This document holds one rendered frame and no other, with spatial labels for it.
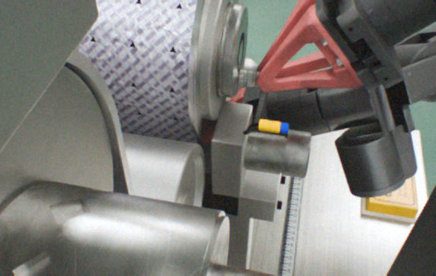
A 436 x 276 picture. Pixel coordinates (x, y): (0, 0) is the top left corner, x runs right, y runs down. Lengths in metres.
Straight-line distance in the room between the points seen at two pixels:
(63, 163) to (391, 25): 0.24
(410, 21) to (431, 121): 1.99
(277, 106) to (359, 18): 0.20
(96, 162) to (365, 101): 0.31
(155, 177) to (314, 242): 0.41
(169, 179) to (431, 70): 0.28
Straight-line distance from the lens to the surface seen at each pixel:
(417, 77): 0.47
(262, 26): 2.73
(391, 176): 0.49
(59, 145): 0.16
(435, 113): 2.36
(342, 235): 0.69
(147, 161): 0.32
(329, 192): 0.73
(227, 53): 0.34
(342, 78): 0.35
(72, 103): 0.17
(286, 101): 0.47
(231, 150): 0.37
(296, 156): 0.38
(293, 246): 0.67
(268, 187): 0.42
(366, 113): 0.46
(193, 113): 0.33
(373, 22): 0.33
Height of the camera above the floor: 1.47
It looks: 46 degrees down
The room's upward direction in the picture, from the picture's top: straight up
